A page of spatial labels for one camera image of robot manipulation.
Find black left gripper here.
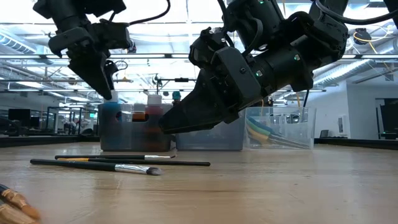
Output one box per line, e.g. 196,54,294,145
48,14,118,101

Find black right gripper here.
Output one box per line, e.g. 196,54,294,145
158,46,265,134

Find blue paint bottle white cap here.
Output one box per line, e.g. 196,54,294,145
101,90,123,150

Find red paint bottle white cap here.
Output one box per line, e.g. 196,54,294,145
146,95,164,152

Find black paintbrush yellow handle end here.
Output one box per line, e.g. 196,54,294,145
57,157,211,167

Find yellow handled scissors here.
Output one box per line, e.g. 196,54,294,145
247,126,312,150

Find thin black paintbrush silver ferrule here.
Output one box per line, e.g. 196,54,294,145
54,154,177,160

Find black paintbrush grey bristles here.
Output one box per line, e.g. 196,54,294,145
29,158,165,177

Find dark paintbrush copper ferrule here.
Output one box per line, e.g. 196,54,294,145
0,183,42,224

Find smoky grey plastic bin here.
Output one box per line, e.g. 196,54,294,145
98,102,174,152
175,108,246,152

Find black background monitor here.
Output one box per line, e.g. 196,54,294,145
7,108,32,128
379,98,398,140

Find clear plastic bin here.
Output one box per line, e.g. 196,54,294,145
244,106,317,151

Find black background gantry frame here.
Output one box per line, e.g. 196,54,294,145
155,77,200,94

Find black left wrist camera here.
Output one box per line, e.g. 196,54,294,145
90,19,133,51

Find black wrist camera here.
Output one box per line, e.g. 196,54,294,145
188,26,226,70
90,19,133,51

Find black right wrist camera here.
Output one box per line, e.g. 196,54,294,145
188,26,226,70

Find black left camera cable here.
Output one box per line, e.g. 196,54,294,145
127,0,172,26

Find black metal table frame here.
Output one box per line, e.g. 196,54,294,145
0,134,398,151

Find white wall device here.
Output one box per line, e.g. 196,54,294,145
337,114,348,135

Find silver ceiling duct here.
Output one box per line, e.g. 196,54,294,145
312,58,385,88

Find black ceiling cable reel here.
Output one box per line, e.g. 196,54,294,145
353,27,373,45

